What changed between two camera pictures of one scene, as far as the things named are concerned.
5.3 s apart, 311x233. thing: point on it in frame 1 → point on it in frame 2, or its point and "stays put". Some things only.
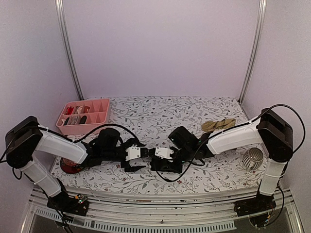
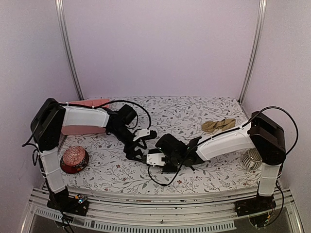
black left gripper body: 109,156 → 119,134
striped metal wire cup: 252,158 stays put
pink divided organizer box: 82,117 stays put
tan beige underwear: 212,125 stays put
